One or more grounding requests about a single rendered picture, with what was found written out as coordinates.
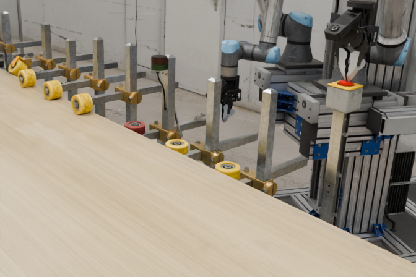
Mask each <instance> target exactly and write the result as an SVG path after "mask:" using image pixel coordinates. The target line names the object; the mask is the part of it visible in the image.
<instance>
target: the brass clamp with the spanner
mask: <svg viewBox="0 0 416 277"><path fill-rule="evenodd" d="M158 123H159V124H157V125H155V124H154V123H153V124H149V130H152V129H156V130H159V138H157V139H158V140H160V141H163V142H165V143H166V142H167V141H169V140H174V139H180V134H179V133H178V132H177V130H176V129H173V130H168V131H167V130H164V129H162V123H161V122H158Z"/></svg>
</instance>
